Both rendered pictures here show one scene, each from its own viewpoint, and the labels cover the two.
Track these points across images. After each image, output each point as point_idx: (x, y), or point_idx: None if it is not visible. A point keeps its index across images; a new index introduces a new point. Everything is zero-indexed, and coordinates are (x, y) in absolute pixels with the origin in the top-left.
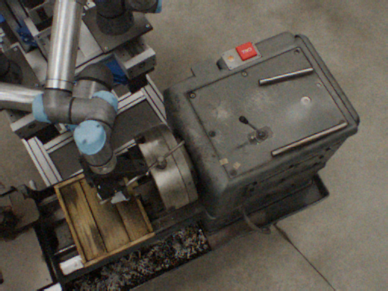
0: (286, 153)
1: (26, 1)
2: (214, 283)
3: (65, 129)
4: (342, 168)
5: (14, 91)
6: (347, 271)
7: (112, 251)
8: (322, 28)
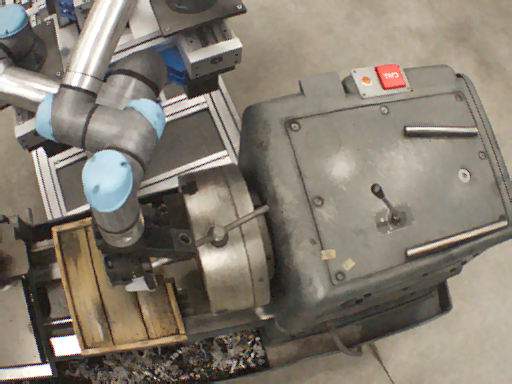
0: (426, 255)
1: None
2: None
3: None
4: (467, 267)
5: (27, 82)
6: None
7: (121, 346)
8: (469, 69)
